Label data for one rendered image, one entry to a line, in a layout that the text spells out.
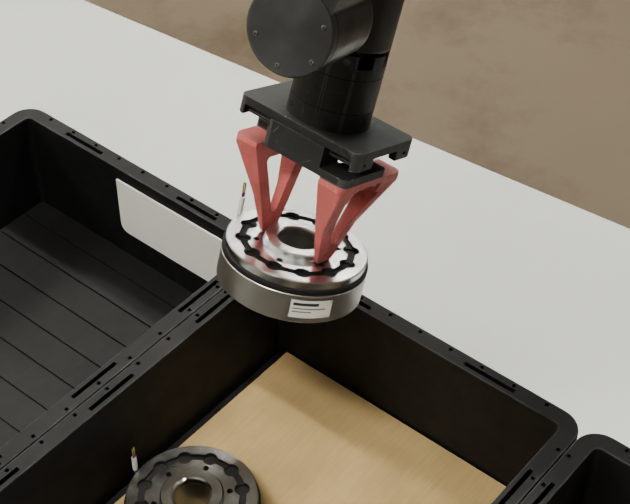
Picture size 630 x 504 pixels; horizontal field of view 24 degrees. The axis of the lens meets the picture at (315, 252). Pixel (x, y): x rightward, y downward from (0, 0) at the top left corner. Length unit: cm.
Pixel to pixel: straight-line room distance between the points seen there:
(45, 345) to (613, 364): 55
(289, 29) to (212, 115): 85
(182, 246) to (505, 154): 156
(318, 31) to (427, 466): 44
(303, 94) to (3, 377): 44
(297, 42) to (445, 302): 66
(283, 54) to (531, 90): 209
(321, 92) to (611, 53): 215
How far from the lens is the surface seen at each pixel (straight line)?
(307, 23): 85
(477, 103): 288
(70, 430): 108
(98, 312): 130
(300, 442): 119
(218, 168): 163
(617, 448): 108
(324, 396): 122
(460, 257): 153
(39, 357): 127
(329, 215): 95
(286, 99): 98
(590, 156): 279
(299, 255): 99
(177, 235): 127
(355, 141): 94
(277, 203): 102
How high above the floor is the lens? 175
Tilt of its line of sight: 43 degrees down
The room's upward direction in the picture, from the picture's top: straight up
